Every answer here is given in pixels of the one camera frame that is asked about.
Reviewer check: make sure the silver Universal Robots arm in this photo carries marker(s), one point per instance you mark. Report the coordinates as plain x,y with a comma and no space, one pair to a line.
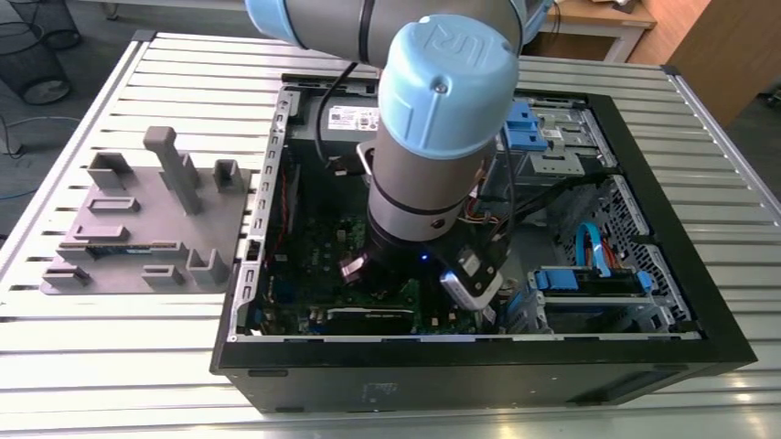
427,183

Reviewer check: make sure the green motherboard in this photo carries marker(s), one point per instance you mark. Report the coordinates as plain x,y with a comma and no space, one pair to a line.
311,256

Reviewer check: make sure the black graphics card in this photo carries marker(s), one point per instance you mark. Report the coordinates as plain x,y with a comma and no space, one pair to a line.
366,320

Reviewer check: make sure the black case fan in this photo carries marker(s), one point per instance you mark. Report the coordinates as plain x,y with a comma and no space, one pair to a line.
291,201

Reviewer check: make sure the blue plastic tab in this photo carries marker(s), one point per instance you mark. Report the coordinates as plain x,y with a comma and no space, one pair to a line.
514,315

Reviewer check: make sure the black PC case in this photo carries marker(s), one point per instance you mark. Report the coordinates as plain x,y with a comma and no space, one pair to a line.
427,370

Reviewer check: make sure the hard disk in blue carrier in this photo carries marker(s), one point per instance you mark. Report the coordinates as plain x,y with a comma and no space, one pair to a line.
556,280

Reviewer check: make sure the grey power supply unit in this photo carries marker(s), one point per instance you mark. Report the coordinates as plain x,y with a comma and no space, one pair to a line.
342,116

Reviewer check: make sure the tall metal drive cage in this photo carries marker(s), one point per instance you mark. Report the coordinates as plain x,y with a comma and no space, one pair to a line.
568,164

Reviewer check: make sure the grey parts rack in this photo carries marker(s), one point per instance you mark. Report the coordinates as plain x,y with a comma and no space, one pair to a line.
159,219

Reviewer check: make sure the low metal drive cage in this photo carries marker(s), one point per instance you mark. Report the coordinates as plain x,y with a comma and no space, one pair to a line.
665,315

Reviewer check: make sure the wooden desk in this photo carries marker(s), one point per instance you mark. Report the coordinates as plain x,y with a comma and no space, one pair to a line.
604,20

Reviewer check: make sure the wooden cabinet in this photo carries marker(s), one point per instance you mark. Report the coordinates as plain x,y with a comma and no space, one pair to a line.
726,59

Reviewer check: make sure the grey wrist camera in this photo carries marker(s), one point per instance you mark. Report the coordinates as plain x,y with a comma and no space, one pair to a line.
354,270

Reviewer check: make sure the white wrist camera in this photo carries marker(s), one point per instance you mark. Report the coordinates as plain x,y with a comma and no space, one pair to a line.
461,292

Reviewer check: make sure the blue drive bay bracket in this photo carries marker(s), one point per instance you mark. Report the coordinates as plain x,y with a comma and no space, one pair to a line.
530,137

